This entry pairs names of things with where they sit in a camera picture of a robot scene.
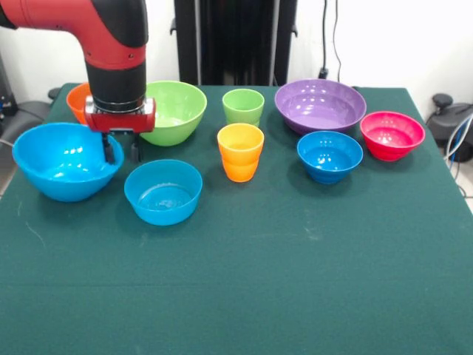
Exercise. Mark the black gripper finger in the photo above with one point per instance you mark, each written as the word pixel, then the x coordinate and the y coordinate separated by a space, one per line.
pixel 136 151
pixel 110 153

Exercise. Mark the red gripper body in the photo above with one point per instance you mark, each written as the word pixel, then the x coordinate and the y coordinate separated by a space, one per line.
pixel 122 120

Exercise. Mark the large light blue bowl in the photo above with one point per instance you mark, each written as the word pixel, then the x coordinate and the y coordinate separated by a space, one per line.
pixel 55 177

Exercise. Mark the orange cup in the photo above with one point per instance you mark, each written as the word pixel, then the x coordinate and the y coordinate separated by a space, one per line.
pixel 240 162

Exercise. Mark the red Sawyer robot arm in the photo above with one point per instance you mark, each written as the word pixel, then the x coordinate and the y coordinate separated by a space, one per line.
pixel 111 37

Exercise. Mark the large green bowl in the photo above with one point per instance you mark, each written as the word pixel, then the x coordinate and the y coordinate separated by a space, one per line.
pixel 177 129

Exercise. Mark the orange bowl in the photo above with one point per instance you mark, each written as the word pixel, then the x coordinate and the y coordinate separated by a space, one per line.
pixel 77 103

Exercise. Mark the small light blue bowl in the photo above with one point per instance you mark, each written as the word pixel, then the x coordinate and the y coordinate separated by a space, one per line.
pixel 162 211

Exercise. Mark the green cup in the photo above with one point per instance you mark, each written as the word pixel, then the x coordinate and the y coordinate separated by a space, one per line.
pixel 242 114

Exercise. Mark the dark green table cloth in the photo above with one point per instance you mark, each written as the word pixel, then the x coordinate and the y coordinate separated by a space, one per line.
pixel 236 277

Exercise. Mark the large purple bowl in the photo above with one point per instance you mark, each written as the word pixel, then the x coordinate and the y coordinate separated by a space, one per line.
pixel 318 122

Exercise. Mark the small dark blue bowl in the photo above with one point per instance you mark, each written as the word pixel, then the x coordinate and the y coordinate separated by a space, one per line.
pixel 329 170

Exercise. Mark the small pink bowl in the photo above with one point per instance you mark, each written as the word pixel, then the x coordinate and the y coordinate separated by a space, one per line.
pixel 391 149

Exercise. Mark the black pedestal leg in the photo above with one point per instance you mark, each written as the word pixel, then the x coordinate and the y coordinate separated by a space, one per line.
pixel 443 122
pixel 29 114

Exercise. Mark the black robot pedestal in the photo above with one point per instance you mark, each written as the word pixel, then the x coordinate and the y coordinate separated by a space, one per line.
pixel 236 37

